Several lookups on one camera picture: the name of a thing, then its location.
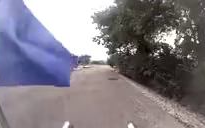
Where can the manhole cover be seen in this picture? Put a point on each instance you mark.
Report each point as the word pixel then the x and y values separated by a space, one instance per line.
pixel 113 79

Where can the grey asphalt road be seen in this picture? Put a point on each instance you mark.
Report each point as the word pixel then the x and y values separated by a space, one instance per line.
pixel 96 100

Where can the row of trees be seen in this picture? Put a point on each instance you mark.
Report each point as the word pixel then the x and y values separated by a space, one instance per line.
pixel 156 43

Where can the robot's own part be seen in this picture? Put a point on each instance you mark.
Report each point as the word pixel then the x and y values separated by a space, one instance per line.
pixel 66 125
pixel 130 125

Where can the blue flag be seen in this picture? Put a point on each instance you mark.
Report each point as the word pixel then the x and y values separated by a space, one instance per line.
pixel 26 50

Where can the gravel strip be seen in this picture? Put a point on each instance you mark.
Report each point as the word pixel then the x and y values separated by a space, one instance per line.
pixel 170 106

